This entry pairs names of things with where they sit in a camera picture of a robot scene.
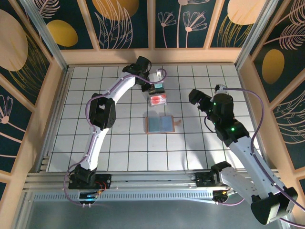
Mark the tan leather card holder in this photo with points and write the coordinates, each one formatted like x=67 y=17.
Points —
x=159 y=124

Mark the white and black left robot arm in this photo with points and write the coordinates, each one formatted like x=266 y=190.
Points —
x=95 y=148

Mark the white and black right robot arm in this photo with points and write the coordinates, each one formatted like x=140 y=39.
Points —
x=252 y=167

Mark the red card box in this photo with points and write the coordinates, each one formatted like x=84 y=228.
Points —
x=157 y=99

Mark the clear acrylic card stand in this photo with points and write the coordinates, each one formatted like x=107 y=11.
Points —
x=158 y=105

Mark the small controller board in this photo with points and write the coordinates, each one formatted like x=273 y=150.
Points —
x=88 y=196
x=224 y=194

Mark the grey metal plate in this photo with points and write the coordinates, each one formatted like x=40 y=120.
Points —
x=152 y=214

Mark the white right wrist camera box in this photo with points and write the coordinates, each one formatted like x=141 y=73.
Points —
x=219 y=87

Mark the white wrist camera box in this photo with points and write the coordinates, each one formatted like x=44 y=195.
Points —
x=219 y=87
x=160 y=74

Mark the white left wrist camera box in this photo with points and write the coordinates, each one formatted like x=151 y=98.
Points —
x=160 y=74

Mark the aluminium table side rail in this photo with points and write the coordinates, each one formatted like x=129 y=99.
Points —
x=54 y=119
x=244 y=83

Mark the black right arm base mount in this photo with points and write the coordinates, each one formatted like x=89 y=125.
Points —
x=202 y=180

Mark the aluminium corner post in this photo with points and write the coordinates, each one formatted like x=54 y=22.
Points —
x=256 y=35
x=50 y=44

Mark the aluminium frame rail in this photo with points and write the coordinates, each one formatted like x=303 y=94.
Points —
x=152 y=177

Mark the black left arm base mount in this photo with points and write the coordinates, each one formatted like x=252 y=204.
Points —
x=104 y=181

